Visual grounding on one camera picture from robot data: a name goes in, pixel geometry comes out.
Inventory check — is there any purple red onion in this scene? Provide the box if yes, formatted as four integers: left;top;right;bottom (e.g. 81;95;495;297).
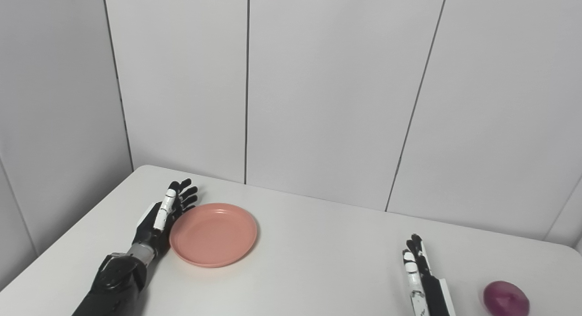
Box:
483;281;531;316

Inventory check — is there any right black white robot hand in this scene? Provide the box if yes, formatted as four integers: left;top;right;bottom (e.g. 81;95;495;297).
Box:
402;234;457;316

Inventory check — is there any pink round plate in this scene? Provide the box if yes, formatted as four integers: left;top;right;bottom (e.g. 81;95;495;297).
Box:
169;203;258;268

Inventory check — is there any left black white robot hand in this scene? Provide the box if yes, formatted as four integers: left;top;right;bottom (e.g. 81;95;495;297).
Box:
132;179;199;258

